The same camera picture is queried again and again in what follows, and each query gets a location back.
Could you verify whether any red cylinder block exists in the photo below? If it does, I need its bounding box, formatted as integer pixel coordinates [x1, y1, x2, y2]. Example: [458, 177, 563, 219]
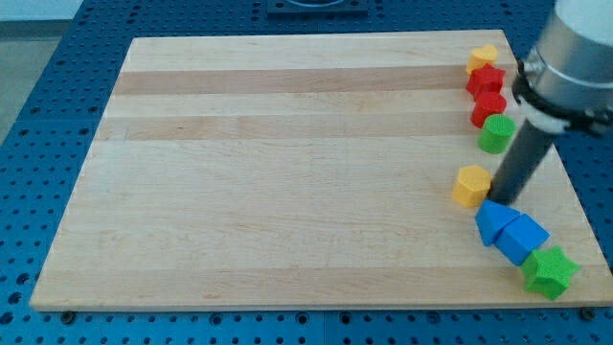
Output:
[470, 92, 507, 128]

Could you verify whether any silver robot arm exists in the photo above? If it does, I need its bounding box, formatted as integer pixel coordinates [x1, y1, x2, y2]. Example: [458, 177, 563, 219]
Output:
[512, 0, 612, 136]

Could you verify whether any wooden board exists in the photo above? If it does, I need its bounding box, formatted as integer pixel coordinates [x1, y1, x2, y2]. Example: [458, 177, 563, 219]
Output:
[29, 29, 613, 312]

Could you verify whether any yellow hexagon block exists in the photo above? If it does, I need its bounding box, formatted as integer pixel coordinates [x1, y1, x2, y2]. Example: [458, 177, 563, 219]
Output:
[451, 165, 491, 208]

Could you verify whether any blue triangle block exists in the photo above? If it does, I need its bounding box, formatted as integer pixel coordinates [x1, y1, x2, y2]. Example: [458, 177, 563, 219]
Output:
[475, 199, 521, 246]

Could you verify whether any green cylinder block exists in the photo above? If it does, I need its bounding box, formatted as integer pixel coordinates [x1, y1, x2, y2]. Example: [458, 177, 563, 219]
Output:
[477, 114, 516, 154]

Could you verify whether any red star block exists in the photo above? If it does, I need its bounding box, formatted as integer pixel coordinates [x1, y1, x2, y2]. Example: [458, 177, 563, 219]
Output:
[465, 64, 506, 101]

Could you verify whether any yellow heart block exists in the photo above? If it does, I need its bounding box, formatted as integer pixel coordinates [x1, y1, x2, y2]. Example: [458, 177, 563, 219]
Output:
[465, 44, 498, 75]

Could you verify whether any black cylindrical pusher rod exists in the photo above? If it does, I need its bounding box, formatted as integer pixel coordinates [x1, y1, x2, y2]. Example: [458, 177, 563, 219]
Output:
[488, 120, 557, 205]

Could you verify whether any blue cube block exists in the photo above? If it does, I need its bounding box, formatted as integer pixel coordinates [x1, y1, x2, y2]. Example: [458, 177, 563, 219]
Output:
[494, 214, 550, 266]

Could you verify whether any green star block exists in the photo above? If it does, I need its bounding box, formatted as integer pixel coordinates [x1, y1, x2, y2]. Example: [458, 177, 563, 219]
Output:
[520, 246, 580, 300]

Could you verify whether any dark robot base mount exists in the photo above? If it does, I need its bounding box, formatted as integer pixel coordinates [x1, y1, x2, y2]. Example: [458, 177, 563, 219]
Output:
[266, 0, 369, 17]

